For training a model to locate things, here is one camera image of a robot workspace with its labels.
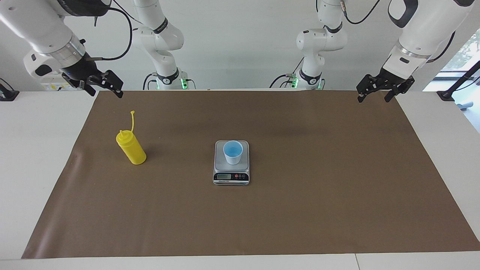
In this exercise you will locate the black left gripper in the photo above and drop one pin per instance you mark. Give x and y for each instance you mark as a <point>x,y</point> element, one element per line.
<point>393,78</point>

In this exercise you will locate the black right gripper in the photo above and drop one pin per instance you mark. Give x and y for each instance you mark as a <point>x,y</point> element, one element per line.
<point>84,69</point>

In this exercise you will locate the yellow squeeze bottle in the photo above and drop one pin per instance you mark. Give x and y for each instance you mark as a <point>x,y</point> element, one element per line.
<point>131,150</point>

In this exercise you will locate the light blue plastic cup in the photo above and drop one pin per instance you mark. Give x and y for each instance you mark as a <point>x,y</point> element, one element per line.
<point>232,152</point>

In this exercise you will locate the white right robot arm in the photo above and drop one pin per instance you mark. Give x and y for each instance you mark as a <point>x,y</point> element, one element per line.
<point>37,26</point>

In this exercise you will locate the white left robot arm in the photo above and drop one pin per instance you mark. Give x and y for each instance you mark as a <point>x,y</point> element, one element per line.
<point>423,30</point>

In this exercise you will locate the silver digital kitchen scale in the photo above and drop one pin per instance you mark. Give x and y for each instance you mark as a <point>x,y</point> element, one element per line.
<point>230,176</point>

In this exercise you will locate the white box with yellow label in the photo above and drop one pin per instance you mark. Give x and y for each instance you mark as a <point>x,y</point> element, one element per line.
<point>50,86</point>

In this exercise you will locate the black stand with pole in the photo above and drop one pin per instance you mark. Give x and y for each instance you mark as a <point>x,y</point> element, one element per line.
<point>446,94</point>

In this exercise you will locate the light blue cylindrical object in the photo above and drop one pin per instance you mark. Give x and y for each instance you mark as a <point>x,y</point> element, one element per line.
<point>465,105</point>

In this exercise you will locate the glass window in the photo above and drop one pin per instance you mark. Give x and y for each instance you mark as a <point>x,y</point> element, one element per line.
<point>468,52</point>

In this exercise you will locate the brown table mat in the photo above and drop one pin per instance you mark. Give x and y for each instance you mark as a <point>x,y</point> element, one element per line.
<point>262,225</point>

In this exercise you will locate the black clamp mount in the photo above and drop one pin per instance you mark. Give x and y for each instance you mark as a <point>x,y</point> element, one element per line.
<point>7,95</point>

